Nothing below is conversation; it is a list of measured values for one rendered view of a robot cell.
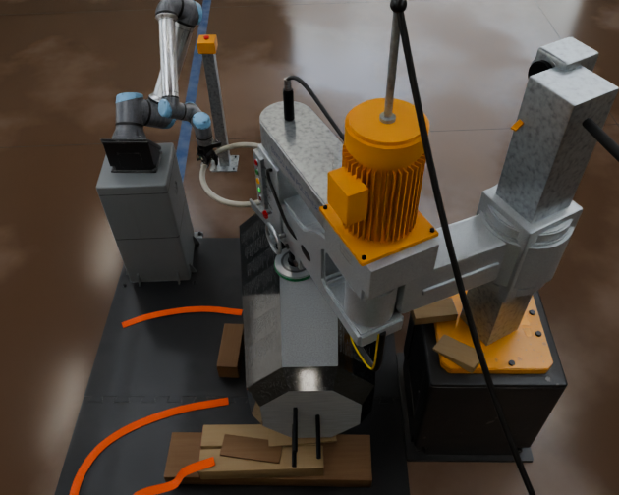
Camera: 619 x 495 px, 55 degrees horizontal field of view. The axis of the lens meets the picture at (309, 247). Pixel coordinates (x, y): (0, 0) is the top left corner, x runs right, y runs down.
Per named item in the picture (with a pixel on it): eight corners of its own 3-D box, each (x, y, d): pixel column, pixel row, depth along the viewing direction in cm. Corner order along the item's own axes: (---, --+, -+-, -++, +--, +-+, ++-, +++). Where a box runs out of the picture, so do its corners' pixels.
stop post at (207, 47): (239, 155, 486) (222, 30, 407) (236, 172, 473) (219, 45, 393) (214, 156, 487) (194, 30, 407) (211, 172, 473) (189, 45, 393)
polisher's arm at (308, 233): (401, 345, 235) (415, 263, 199) (350, 367, 229) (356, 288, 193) (315, 228, 280) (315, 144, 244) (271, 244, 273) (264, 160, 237)
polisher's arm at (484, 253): (521, 218, 257) (535, 174, 239) (574, 274, 235) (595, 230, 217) (366, 270, 238) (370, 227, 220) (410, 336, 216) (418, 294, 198)
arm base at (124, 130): (108, 138, 325) (108, 120, 325) (115, 143, 344) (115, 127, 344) (143, 139, 328) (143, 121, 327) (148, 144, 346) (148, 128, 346)
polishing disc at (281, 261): (319, 276, 288) (319, 275, 288) (276, 281, 287) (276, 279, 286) (314, 245, 303) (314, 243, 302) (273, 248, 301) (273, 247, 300)
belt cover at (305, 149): (432, 278, 197) (440, 244, 185) (367, 305, 190) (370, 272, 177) (304, 126, 256) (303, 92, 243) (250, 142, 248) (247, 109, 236)
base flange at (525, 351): (527, 287, 295) (529, 281, 291) (553, 374, 261) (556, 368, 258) (427, 287, 296) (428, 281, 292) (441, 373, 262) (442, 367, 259)
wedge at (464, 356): (482, 358, 263) (485, 353, 259) (472, 374, 257) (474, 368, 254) (443, 335, 271) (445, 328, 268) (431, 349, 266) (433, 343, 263)
